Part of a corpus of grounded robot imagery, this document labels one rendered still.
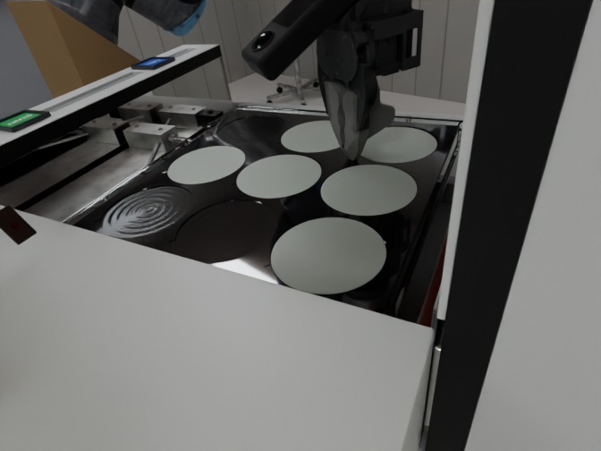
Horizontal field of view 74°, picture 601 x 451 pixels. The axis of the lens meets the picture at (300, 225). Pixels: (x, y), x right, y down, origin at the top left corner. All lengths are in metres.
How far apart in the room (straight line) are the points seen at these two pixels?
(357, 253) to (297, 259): 0.05
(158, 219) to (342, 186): 0.20
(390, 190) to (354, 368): 0.26
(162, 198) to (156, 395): 0.31
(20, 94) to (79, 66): 2.36
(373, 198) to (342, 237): 0.07
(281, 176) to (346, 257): 0.16
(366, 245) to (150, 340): 0.20
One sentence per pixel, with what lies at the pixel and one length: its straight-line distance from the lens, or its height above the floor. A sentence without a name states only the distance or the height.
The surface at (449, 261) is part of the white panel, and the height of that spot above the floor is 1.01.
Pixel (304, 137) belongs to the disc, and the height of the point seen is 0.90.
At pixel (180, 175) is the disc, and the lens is 0.52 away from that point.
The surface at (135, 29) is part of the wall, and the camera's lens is 3.64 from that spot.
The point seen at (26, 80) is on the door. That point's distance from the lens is 3.32.
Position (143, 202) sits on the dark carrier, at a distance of 0.49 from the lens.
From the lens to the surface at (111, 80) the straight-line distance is 0.78.
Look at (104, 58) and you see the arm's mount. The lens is 0.99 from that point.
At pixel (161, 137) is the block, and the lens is 0.64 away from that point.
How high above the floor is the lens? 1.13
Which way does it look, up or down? 37 degrees down
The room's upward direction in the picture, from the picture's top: 8 degrees counter-clockwise
